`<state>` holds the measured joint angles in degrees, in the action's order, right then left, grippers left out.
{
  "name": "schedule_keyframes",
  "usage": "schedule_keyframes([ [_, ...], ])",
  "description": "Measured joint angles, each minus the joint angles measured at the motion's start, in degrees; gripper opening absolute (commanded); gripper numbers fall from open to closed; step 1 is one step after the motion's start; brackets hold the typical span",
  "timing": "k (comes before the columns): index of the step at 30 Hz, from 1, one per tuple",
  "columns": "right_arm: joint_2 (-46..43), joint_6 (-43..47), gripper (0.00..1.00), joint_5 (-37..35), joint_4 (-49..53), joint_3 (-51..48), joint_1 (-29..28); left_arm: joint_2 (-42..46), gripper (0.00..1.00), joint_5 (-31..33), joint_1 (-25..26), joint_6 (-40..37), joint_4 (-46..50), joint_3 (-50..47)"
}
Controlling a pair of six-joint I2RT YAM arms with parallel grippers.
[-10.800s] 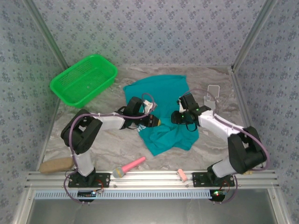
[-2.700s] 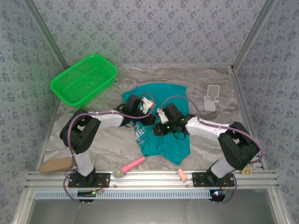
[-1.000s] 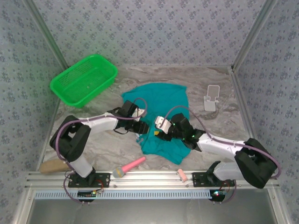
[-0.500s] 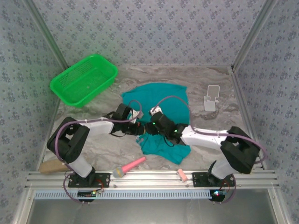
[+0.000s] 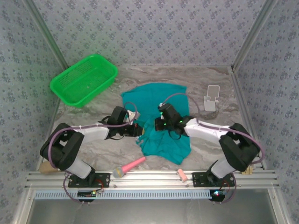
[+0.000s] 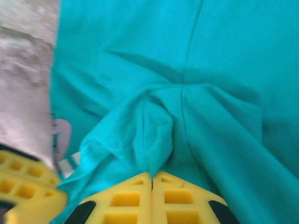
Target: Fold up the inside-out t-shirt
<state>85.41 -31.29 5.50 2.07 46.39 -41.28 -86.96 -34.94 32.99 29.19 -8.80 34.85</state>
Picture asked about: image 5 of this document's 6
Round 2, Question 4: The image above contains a pink toy microphone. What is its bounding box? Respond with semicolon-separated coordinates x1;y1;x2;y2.
112;156;147;179

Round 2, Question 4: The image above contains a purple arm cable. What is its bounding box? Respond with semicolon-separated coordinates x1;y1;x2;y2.
161;92;266;205
46;101;138;205

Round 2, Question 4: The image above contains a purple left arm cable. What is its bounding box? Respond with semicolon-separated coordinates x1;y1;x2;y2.
46;101;138;205

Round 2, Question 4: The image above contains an aluminium side rail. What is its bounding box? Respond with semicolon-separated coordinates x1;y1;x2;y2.
230;66;267;170

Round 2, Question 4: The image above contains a tan sponge block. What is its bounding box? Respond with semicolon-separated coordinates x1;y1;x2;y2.
38;161;62;175

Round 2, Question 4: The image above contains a slotted pale blue cable duct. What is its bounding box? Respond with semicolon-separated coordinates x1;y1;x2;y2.
34;189;210;200

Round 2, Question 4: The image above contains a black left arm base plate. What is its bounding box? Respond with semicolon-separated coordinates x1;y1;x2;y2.
67;172;111;188

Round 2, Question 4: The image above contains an aluminium mounting rail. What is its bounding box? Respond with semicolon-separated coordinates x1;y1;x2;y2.
24;169;280;190

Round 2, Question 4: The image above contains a white phone stand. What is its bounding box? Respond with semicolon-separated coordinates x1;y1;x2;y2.
204;84;221;112

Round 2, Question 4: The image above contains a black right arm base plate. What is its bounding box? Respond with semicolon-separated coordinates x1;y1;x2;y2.
191;172;235;188

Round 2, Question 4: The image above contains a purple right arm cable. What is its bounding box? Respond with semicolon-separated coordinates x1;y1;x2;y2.
161;92;266;205

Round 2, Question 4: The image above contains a pink eraser block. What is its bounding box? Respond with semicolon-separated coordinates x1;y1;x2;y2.
177;168;188;183

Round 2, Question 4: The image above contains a green plastic basket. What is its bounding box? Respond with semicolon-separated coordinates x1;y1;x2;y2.
50;54;118;109

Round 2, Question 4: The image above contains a teal t-shirt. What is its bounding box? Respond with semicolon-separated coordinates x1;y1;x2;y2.
121;83;192;166

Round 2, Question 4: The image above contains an aluminium frame post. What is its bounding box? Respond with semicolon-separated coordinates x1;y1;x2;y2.
23;0;70;69
231;0;280;70

